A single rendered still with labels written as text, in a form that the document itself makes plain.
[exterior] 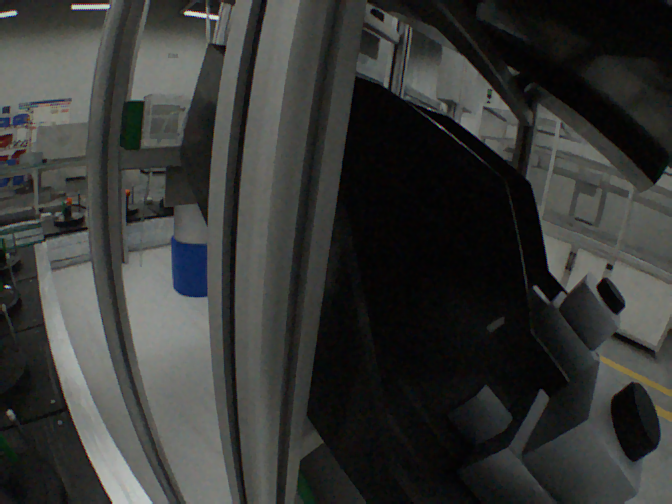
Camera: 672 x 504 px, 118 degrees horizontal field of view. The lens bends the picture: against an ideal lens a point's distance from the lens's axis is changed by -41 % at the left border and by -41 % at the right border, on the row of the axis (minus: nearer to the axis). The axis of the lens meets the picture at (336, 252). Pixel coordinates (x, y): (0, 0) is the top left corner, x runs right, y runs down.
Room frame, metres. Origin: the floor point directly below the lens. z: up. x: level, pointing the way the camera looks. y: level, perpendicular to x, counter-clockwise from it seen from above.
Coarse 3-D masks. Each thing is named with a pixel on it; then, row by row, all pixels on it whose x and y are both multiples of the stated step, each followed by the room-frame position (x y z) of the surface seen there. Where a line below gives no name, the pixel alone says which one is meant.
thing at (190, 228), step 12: (180, 132) 0.78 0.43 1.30; (192, 204) 0.77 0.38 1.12; (180, 216) 0.77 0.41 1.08; (192, 216) 0.77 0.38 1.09; (180, 228) 0.77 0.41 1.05; (192, 228) 0.77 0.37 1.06; (204, 228) 0.79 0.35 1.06; (180, 240) 0.77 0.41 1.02; (192, 240) 0.77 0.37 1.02; (204, 240) 0.79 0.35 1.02
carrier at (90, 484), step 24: (0, 432) 0.08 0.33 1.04; (24, 432) 0.10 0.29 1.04; (48, 432) 0.15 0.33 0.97; (72, 432) 0.17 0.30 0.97; (0, 456) 0.06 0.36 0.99; (24, 456) 0.08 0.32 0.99; (48, 456) 0.11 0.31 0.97; (72, 456) 0.13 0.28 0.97; (0, 480) 0.02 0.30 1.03; (24, 480) 0.05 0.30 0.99; (48, 480) 0.08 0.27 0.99; (72, 480) 0.10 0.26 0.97; (96, 480) 0.12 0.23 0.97
